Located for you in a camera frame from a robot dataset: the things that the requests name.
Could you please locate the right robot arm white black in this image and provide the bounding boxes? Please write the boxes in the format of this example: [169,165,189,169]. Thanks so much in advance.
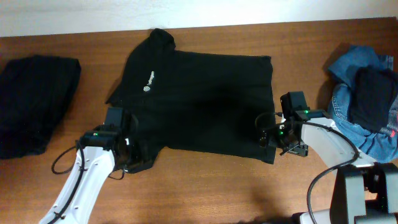
[254,91,397,224]

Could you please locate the folded black garment left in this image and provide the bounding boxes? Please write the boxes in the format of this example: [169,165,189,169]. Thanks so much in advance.
[1,55,81,159]

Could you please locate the dark garment on jeans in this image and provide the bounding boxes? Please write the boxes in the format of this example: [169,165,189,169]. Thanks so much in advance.
[349,66,397,133]

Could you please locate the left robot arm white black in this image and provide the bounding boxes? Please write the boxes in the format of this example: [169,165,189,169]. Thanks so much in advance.
[40,107,154,223]

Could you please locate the blue denim jeans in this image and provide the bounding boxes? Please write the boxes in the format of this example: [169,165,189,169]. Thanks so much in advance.
[327,46,397,163]

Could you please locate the black t-shirt with logo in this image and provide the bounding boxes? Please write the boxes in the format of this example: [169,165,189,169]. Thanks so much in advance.
[108,29,275,173]

